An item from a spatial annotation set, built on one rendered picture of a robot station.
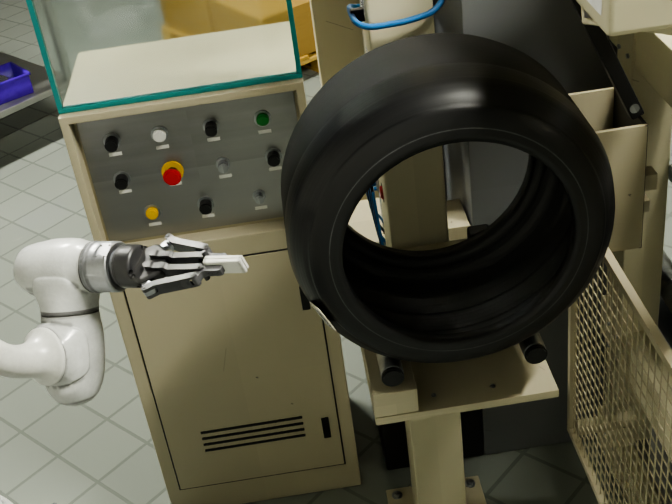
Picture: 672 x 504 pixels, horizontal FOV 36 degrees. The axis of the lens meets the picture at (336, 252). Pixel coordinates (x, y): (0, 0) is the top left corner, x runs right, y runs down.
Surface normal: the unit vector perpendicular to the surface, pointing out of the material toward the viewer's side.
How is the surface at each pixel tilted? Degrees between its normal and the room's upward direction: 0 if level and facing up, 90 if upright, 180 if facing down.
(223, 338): 90
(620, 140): 90
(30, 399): 0
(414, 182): 90
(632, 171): 90
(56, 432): 0
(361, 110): 31
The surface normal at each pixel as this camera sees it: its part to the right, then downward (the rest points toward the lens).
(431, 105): -0.11, -0.24
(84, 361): 0.73, 0.10
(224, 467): 0.10, 0.54
